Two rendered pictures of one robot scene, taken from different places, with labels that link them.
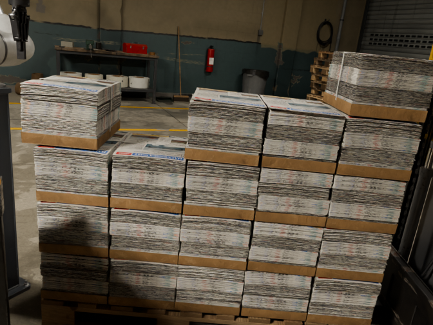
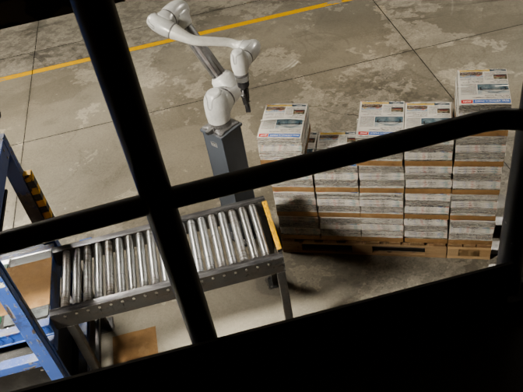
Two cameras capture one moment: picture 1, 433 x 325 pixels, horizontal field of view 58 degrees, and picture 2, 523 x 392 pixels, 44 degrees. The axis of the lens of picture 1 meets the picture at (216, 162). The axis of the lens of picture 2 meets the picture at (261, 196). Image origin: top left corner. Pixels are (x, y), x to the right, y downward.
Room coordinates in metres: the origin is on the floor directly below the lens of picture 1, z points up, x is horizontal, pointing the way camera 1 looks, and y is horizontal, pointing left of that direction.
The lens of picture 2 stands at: (-1.72, -0.30, 3.50)
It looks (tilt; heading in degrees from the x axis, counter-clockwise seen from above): 42 degrees down; 19
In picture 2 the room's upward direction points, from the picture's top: 11 degrees counter-clockwise
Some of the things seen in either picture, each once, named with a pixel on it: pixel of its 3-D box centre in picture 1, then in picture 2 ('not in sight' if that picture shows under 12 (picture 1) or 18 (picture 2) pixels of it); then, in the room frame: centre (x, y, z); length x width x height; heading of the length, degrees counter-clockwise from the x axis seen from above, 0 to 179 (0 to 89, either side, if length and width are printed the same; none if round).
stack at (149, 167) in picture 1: (182, 234); (362, 194); (1.60, 0.12, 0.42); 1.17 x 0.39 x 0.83; 92
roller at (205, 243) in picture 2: not in sight; (205, 244); (0.73, 0.95, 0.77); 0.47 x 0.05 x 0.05; 24
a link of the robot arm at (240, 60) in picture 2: not in sight; (240, 60); (1.60, 0.82, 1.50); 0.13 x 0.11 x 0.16; 166
